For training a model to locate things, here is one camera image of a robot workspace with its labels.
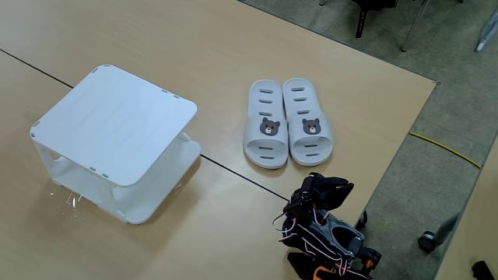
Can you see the white bear slipper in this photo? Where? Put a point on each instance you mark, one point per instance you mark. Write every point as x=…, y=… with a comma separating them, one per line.
x=299, y=105
x=264, y=107

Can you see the pale grey folded umbrella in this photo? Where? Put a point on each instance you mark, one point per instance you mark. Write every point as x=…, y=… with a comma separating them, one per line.
x=488, y=31

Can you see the grey furniture leg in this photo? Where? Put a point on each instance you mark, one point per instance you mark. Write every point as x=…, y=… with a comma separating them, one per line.
x=447, y=229

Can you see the black chair part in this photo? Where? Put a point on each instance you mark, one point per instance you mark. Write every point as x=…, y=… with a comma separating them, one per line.
x=361, y=23

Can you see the white plastic box shelf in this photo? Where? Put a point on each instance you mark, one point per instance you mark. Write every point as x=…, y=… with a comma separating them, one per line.
x=116, y=124

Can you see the black object on floor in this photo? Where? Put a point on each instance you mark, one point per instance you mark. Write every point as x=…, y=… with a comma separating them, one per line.
x=482, y=271

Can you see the black caster wheel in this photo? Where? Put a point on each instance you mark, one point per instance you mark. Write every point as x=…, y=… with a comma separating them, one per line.
x=362, y=221

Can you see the grey caster wheel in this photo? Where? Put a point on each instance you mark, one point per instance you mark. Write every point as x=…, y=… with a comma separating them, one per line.
x=427, y=241

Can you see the metal chair leg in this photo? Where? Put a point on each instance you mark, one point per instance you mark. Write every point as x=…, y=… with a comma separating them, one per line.
x=413, y=25

